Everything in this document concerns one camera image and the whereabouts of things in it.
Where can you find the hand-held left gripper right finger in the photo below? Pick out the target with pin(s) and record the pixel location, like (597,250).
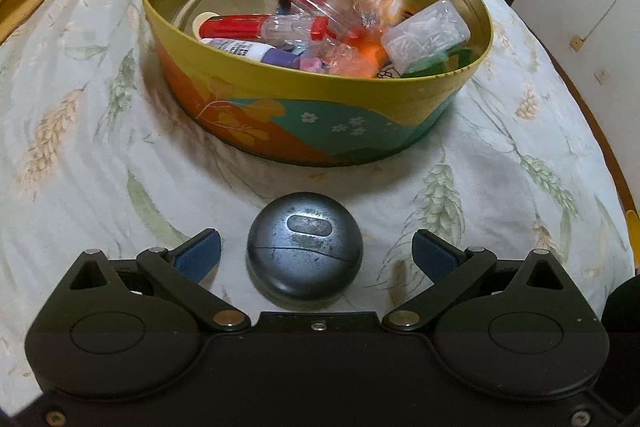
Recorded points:
(435,257)

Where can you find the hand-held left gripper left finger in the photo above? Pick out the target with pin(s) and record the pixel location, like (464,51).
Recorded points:
(200,252)

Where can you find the round dark grey case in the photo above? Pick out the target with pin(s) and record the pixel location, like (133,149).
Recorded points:
(300,267)

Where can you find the round colourful floral tin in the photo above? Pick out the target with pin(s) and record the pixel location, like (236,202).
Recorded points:
(300,117)

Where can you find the wheat print bedspread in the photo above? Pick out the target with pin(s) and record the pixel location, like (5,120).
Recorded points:
(100,157)

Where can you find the green packet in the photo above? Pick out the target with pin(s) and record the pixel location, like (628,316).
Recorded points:
(440,62)

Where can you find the white glue stick purple cap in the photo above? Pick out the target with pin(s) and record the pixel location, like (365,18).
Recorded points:
(235,48)

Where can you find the clear box of metal clips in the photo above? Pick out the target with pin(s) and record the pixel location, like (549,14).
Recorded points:
(425,32)

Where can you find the wooden bed frame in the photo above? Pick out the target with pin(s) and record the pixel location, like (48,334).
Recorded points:
(631,207)

